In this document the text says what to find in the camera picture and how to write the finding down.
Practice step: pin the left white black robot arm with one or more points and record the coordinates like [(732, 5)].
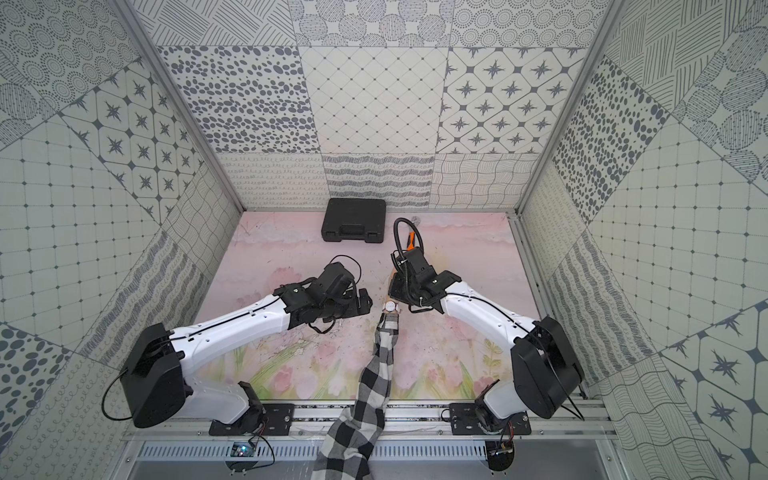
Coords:
[(160, 375)]

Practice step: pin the green circuit board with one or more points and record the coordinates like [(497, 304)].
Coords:
[(242, 450)]

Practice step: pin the aluminium rail frame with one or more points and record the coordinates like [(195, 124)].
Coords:
[(407, 419)]

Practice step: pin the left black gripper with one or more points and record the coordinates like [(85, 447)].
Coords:
[(363, 301)]

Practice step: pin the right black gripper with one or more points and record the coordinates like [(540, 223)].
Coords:
[(394, 290)]

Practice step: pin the black round connector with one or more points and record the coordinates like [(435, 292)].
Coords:
[(499, 455)]

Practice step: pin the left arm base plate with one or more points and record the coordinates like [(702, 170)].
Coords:
[(272, 419)]

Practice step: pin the black plastic tool case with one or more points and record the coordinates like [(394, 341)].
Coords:
[(354, 219)]

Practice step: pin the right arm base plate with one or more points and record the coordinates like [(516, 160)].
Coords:
[(467, 419)]

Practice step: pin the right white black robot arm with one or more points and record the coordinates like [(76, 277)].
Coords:
[(545, 370)]

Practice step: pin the orange handled adjustable wrench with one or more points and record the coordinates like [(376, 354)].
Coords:
[(411, 243)]

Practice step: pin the checkered sleeve forearm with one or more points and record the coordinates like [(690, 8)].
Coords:
[(350, 441)]

